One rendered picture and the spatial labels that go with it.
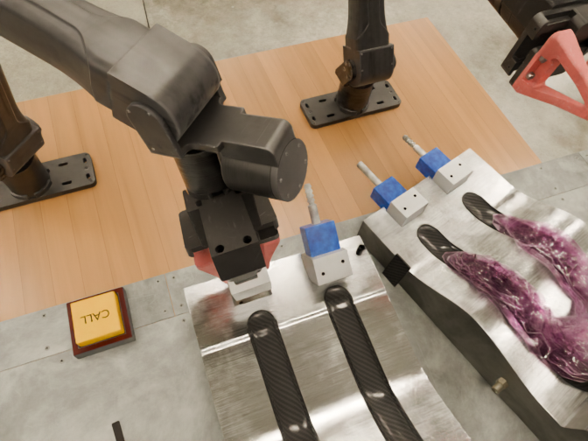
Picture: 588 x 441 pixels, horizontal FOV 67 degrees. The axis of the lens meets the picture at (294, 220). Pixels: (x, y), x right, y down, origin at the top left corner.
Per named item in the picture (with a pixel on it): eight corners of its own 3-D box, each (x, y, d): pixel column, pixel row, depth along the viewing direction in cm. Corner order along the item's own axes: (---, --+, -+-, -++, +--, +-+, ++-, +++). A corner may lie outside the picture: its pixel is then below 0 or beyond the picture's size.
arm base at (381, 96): (414, 76, 84) (396, 52, 87) (317, 100, 80) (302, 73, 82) (402, 106, 91) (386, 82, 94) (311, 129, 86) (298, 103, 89)
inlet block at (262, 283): (207, 212, 62) (201, 199, 57) (242, 201, 63) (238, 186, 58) (236, 301, 59) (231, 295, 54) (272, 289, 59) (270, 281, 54)
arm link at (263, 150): (319, 155, 44) (291, 46, 35) (282, 223, 40) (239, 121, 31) (223, 138, 49) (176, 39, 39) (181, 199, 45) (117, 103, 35)
